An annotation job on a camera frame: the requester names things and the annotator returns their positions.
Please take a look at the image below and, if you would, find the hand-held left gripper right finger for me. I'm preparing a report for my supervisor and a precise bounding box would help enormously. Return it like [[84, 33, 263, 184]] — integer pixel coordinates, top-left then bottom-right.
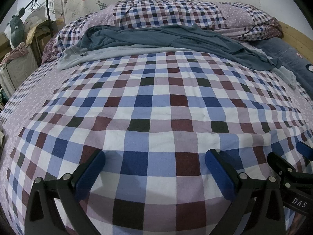
[[205, 149, 286, 235]]

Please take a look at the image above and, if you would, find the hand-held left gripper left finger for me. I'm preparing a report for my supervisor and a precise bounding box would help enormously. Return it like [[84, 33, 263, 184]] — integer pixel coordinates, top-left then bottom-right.
[[24, 150, 106, 235]]

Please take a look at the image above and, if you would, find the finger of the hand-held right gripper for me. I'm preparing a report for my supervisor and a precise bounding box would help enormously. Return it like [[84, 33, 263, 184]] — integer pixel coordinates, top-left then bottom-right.
[[267, 152, 297, 184], [296, 141, 313, 169]]

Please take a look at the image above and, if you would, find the dark teal shirt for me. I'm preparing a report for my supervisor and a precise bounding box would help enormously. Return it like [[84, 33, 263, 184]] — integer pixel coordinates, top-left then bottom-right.
[[78, 24, 280, 70]]

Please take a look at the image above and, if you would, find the black clothes rack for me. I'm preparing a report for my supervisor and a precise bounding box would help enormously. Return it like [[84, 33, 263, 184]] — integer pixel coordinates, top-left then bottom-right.
[[24, 0, 58, 30]]

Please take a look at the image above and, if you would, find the metal clothes hanger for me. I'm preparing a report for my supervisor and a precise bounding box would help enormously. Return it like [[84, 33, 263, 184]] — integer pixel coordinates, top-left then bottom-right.
[[28, 0, 44, 13]]

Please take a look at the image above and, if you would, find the checked bed sheet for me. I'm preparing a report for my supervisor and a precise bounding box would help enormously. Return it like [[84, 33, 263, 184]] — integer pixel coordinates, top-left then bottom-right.
[[0, 51, 313, 235]]

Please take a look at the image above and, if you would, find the blue printed pillow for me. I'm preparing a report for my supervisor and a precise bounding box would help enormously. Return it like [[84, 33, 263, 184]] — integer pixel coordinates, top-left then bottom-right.
[[257, 38, 313, 89]]

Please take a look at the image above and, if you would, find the light grey garment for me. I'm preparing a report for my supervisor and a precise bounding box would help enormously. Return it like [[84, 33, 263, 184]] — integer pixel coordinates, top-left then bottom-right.
[[57, 44, 296, 90]]

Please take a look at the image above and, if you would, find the grey suitcase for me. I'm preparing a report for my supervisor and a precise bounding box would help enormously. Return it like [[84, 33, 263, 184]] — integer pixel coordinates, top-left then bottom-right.
[[0, 51, 38, 93]]

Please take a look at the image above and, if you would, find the pink cloth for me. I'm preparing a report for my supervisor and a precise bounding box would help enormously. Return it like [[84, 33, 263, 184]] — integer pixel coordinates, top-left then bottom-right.
[[0, 42, 31, 65]]

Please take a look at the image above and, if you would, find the grey green plush toy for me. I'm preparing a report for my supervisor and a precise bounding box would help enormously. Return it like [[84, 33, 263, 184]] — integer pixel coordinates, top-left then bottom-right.
[[4, 7, 25, 49]]

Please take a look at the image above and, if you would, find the checked quilt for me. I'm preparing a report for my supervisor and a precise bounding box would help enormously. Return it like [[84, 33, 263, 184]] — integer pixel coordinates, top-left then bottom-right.
[[41, 0, 284, 64]]

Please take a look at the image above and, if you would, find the wooden bed frame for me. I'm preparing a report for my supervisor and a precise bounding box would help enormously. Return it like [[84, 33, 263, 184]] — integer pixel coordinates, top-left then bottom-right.
[[279, 21, 313, 57]]

